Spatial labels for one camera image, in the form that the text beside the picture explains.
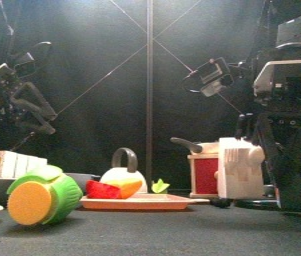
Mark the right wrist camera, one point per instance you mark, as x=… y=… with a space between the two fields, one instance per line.
x=212 y=77

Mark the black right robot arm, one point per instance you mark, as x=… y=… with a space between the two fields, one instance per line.
x=293 y=30

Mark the black pan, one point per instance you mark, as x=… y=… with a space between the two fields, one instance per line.
x=255 y=203

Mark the red toy food piece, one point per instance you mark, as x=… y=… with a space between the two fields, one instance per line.
x=101 y=190

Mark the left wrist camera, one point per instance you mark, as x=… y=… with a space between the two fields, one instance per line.
x=29 y=60

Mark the metal frame pole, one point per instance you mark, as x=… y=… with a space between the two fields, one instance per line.
x=149 y=83

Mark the green toy leaf piece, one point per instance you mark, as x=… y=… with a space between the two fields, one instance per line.
x=160 y=187

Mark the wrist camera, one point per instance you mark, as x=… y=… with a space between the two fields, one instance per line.
x=29 y=60
x=212 y=77

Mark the orange toy food piece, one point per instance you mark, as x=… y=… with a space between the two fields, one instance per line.
x=129 y=186

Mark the red wooden toy stove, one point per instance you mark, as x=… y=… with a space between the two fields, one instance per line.
x=204 y=175

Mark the white cutlery holder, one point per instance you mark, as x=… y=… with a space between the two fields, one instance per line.
x=240 y=170

